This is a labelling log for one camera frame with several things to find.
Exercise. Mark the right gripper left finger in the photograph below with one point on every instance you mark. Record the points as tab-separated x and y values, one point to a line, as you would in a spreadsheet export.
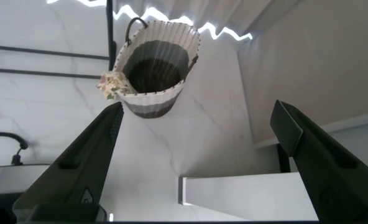
78	171

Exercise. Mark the white curtain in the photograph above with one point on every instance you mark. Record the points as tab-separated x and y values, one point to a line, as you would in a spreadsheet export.
202	9

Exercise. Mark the white laundry basket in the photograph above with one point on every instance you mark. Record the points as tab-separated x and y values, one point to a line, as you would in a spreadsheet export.
159	102

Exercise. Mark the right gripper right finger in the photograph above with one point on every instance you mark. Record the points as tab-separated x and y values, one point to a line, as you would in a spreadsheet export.
336	174

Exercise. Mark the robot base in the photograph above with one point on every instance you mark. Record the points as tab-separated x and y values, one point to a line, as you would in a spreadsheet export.
3	180

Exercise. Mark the black clothes rack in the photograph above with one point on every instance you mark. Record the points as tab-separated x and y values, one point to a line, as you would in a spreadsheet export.
110	37

